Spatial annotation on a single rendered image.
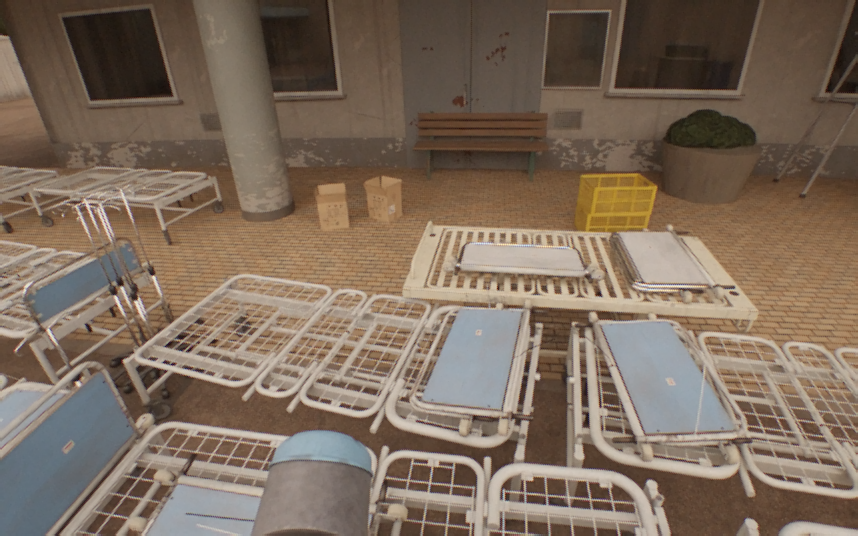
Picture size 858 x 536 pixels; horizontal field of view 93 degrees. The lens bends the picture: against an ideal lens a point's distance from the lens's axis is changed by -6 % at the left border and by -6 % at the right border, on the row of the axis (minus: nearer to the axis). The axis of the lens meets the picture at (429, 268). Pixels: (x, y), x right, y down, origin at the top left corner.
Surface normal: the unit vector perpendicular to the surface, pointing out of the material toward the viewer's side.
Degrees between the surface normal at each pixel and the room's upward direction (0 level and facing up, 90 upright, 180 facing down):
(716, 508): 0
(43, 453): 90
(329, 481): 25
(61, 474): 90
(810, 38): 90
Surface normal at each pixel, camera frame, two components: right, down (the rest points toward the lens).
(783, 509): -0.03, -0.87
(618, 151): -0.15, 0.49
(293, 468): -0.25, -0.84
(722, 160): -0.24, 0.64
